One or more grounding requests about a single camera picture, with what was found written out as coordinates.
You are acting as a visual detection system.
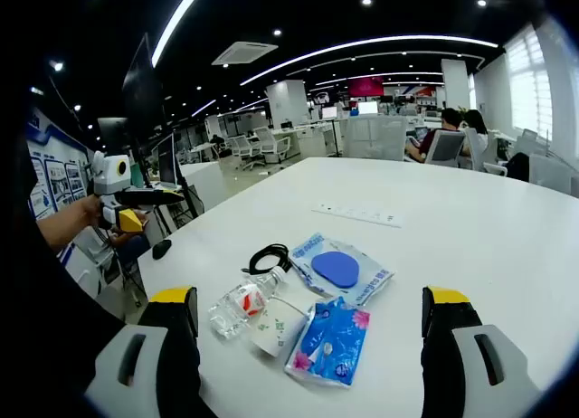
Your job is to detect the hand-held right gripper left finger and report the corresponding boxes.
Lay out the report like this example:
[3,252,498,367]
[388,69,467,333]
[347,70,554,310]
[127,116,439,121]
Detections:
[84,285,218,418]

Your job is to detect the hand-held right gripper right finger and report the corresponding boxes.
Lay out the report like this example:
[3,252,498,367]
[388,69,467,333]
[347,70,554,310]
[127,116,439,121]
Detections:
[420,285,544,418]

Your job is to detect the clear plastic bottle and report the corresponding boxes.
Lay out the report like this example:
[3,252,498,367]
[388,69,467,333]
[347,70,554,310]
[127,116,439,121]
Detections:
[207,266,289,340]

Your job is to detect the white paper cup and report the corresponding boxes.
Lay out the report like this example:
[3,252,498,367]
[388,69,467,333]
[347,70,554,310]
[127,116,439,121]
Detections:
[248,295,313,358]

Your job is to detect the blue tissue pack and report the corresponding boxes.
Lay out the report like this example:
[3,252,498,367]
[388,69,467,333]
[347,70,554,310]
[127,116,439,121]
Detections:
[283,296,372,388]

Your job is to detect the black cable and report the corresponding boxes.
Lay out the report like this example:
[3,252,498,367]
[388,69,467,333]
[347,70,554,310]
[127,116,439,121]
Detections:
[241,242,291,277]

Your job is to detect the white packet with blue pad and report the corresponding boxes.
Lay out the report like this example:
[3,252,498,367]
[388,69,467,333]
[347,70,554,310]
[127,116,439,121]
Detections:
[288,231,395,307]

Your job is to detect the person's left hand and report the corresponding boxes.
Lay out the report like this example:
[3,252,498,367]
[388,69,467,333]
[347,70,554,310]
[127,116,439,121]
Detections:
[74,194,104,232]

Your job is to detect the desk monitor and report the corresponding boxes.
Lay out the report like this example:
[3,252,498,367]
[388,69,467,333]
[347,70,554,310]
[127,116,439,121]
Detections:
[156,132,180,188]

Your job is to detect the large dark hanging screen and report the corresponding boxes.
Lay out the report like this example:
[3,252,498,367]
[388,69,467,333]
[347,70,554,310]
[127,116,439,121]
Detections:
[121,33,166,134]

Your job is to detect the white table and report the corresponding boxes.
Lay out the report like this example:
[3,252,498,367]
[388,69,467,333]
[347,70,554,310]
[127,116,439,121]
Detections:
[135,156,579,418]

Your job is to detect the white office chair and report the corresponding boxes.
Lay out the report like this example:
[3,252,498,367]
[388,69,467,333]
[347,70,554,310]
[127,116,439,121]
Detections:
[255,127,291,165]
[230,135,266,171]

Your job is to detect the person's dark clothing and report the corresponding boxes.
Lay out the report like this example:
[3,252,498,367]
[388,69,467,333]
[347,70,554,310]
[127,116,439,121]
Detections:
[13,132,126,418]

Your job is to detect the white table socket strip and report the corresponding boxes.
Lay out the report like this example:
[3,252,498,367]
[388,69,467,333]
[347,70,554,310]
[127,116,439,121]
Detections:
[310,203,404,229]

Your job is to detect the long ceiling light strip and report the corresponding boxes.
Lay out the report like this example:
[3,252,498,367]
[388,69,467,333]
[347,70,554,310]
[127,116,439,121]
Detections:
[151,0,209,69]
[239,34,498,87]

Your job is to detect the ceiling air conditioner vent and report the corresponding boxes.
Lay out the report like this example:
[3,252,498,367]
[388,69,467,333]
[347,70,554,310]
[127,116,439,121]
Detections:
[211,41,280,67]

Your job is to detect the black office chair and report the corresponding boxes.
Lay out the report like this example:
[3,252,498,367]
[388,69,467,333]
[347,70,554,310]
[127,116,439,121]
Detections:
[504,152,530,183]

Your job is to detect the grey mesh office chair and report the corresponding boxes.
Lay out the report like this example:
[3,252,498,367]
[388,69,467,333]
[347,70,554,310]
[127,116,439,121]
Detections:
[424,128,467,168]

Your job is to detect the white desk partition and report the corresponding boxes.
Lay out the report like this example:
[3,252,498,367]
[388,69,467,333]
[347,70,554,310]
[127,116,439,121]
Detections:
[343,114,408,161]

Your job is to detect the white window blinds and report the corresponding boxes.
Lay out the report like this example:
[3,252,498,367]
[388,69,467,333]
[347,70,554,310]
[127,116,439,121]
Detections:
[504,24,555,141]

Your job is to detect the blue white wall board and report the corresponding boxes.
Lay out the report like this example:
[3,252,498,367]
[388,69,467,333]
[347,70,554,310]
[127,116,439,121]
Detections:
[24,109,91,223]

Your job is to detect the red wall screen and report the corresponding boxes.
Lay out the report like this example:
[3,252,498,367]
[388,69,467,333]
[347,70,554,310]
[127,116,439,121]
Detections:
[347,77,384,98]

